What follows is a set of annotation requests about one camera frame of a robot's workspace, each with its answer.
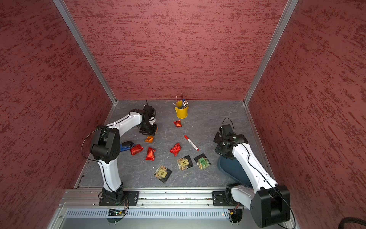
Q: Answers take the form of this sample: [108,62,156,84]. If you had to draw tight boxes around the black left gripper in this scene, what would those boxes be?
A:
[139,120,157,136]

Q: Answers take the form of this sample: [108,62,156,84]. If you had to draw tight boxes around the orange foil tea bag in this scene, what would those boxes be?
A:
[145,135,154,143]

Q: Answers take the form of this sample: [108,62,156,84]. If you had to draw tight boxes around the red foil tea bag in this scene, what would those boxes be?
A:
[145,147,156,161]
[170,143,182,156]
[130,144,144,156]

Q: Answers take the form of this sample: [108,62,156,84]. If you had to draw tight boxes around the teal plastic storage box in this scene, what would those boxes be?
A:
[217,156,252,188]

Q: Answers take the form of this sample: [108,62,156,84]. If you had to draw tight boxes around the black green tea pouch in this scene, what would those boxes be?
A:
[194,154,211,170]

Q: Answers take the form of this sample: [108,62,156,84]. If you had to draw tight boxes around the small red tea bag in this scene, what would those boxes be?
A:
[173,120,183,128]

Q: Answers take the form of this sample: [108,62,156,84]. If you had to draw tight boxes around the black yellow tea pouch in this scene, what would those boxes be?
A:
[177,156,193,171]
[154,166,172,183]

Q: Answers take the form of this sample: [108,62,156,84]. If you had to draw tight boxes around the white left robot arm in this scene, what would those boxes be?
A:
[90,105,157,206]

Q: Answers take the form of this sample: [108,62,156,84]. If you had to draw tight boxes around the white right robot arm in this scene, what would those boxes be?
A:
[213,132,293,228]

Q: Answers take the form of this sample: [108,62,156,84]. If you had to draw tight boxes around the red white marker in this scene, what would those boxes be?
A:
[184,135,199,151]

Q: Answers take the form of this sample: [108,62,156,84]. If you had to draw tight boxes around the yellow pen cup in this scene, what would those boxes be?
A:
[175,100,189,119]

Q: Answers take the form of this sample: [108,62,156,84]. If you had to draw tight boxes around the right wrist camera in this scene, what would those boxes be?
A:
[220,124,236,138]

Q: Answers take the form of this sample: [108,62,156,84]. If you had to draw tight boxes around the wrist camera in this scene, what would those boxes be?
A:
[220,124,236,138]
[143,105,156,120]

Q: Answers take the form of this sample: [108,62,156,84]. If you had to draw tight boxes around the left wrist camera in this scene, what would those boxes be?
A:
[143,105,156,120]

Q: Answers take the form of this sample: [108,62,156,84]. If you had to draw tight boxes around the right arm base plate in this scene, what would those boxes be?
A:
[212,190,243,207]

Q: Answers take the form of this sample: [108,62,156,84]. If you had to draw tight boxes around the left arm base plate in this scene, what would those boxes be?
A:
[98,191,140,207]

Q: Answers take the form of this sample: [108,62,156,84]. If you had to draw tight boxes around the aluminium front rail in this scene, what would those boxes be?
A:
[58,188,291,210]

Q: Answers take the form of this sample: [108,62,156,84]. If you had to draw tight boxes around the black cable bottom right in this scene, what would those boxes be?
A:
[338,217,366,229]

